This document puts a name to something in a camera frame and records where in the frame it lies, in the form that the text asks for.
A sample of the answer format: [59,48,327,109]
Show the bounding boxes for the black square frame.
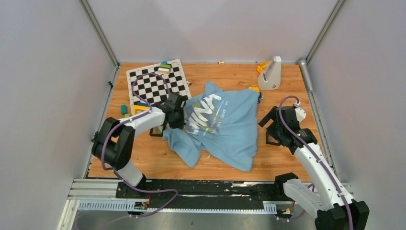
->
[149,125,166,137]
[266,132,280,146]

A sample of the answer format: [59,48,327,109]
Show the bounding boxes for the light blue printed t-shirt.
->
[163,81,258,172]

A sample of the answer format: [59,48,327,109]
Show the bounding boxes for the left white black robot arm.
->
[91,92,188,198]

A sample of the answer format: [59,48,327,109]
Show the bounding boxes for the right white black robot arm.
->
[258,106,370,230]

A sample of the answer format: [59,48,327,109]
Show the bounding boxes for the colourful toy block train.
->
[248,86,263,104]

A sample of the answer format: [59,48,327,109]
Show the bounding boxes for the white wedge stand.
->
[258,56,282,91]

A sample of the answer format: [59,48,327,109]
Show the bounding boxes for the blue toy block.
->
[136,102,149,107]

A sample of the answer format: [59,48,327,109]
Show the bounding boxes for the yellow triangle toy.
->
[132,105,149,115]

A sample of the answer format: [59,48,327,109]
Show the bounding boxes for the black white checkerboard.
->
[126,59,192,113]

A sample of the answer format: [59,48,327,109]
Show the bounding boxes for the orange plastic piece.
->
[256,60,270,73]

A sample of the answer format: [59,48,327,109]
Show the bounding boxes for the stacked toy blocks on checkerboard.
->
[158,61,172,75]

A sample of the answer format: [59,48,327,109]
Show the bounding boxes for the teal toy block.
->
[120,104,127,115]

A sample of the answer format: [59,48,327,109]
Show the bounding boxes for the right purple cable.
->
[278,95,354,230]

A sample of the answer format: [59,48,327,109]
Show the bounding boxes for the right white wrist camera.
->
[293,101,306,123]

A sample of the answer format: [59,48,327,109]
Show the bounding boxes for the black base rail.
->
[115,179,293,212]

